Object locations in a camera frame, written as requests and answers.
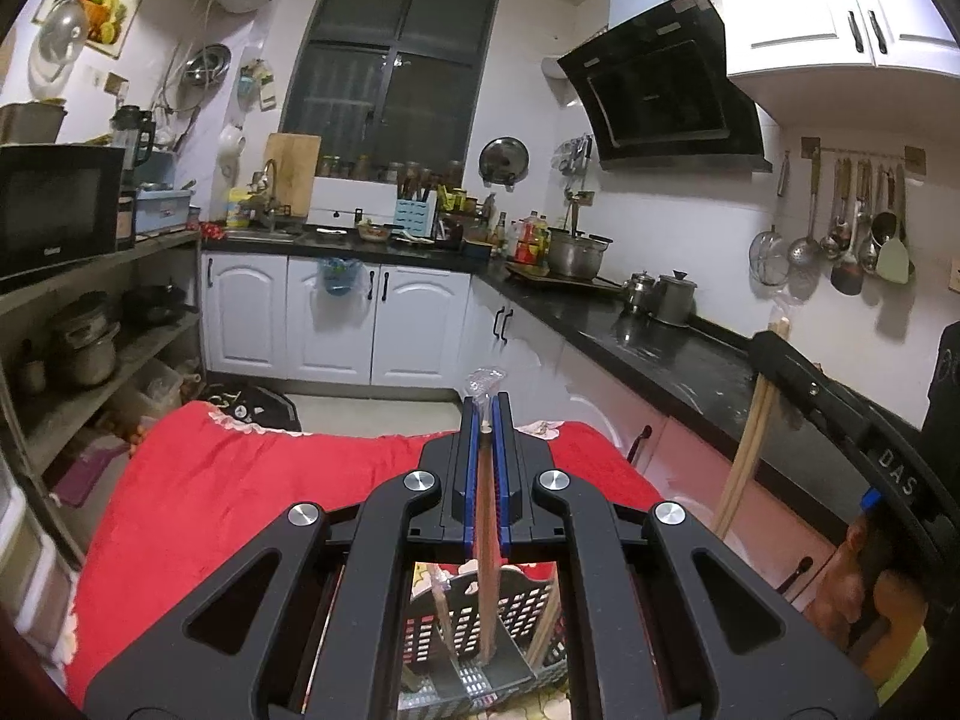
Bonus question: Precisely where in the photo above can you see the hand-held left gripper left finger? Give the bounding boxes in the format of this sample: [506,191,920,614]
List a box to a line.
[82,394,485,720]

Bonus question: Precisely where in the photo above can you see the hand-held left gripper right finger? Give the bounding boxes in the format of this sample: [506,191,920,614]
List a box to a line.
[495,392,878,720]

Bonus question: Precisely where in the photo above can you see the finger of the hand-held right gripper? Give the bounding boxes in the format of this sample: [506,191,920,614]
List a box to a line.
[750,330,871,445]

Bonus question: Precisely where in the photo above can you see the wooden chopstick pair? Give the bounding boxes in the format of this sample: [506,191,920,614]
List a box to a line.
[709,315,792,541]
[525,577,561,672]
[427,566,460,662]
[463,367,511,668]

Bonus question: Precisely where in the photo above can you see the dark green perforated utensil basket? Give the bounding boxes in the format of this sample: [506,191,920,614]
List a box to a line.
[397,562,571,713]

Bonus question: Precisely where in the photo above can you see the person's right hand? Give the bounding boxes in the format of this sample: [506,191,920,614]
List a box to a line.
[814,517,935,680]

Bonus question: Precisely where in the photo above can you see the person's dark clothing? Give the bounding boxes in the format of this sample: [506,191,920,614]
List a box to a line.
[926,315,960,451]

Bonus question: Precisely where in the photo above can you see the dark serving spoon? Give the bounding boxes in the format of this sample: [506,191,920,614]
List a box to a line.
[831,165,865,293]

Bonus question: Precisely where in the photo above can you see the black kitchen countertop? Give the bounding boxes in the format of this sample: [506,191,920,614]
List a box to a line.
[201,229,923,466]

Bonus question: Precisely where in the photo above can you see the steel skimmer ladle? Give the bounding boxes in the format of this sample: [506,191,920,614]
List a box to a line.
[787,161,822,267]

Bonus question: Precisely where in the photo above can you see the steel pots on counter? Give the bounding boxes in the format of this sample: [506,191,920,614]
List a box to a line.
[654,270,698,327]

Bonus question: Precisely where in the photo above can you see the pale green spatula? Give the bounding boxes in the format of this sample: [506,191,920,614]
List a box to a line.
[877,165,916,284]

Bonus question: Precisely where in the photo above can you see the small steel kettle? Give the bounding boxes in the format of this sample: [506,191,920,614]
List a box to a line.
[624,271,659,312]

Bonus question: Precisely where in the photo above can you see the dark patterned floor mat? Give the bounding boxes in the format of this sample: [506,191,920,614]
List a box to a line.
[202,382,301,432]

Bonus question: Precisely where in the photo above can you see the large steel stock pot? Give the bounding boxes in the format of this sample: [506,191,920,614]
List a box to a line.
[547,227,612,278]

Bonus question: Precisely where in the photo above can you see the group of condiment bottles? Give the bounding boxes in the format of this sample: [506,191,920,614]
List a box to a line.
[491,210,552,265]

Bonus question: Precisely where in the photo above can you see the blue hanging bag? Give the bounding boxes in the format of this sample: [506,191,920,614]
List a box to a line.
[319,256,365,297]

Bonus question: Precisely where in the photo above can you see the red floral blanket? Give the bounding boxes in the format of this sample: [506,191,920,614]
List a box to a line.
[67,401,665,720]

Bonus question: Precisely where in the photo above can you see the blue knife holder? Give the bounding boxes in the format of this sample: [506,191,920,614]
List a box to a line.
[395,191,438,237]

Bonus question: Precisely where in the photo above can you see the white lower kitchen cabinets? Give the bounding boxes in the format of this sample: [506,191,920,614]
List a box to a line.
[201,251,863,601]

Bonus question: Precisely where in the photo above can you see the white kitchen cabinets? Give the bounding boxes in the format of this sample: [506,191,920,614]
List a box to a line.
[201,251,863,601]
[712,0,960,80]

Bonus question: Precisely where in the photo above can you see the white dish cabinet box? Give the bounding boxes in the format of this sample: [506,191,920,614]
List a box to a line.
[309,176,398,226]

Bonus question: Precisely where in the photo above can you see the steel pot lid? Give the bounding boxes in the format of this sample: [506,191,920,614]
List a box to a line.
[480,137,531,188]

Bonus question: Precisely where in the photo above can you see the black range hood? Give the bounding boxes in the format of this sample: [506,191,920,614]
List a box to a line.
[556,0,773,172]

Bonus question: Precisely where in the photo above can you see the metal storage shelf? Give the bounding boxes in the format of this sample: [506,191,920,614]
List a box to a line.
[0,229,203,481]

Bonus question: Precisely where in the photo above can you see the wooden cutting board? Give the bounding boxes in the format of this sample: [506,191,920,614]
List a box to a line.
[264,133,322,218]

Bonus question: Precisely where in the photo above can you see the steel kitchen faucet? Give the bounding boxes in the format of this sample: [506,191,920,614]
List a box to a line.
[255,159,280,230]

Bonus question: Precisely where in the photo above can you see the black wok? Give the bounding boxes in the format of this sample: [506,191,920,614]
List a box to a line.
[124,281,188,327]

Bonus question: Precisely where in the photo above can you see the white upper kitchen cabinets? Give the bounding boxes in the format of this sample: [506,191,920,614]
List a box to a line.
[712,0,960,80]

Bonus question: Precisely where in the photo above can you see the purple flat box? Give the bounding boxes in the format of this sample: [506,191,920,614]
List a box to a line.
[56,435,132,507]

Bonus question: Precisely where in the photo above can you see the white hanging pot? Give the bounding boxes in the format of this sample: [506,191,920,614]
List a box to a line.
[216,124,247,200]

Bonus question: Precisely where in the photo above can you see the pale blue storage box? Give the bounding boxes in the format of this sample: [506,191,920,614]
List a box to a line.
[135,187,192,233]

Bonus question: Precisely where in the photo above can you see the dark kitchen window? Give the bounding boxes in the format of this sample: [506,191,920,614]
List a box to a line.
[281,0,502,181]

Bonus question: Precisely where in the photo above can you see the white plastic drawer unit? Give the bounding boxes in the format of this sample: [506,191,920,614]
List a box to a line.
[0,457,76,661]

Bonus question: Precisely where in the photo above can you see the black blender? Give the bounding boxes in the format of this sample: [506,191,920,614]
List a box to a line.
[111,105,157,170]

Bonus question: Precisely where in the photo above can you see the hanging steel bowl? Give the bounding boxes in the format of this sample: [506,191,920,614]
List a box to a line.
[182,43,232,87]

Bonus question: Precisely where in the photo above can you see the black microwave oven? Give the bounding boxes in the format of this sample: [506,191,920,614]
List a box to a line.
[0,144,127,282]

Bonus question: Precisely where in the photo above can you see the metal box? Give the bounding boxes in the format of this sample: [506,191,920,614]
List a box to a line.
[0,101,68,145]

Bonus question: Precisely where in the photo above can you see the framed fruit picture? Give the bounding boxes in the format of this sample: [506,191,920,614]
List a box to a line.
[31,0,143,59]

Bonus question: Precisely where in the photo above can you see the glass pot lid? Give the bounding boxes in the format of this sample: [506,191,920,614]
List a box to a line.
[28,0,89,98]

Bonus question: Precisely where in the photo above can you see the wooden utensil hanging rail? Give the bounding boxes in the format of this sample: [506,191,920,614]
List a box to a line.
[801,137,925,166]

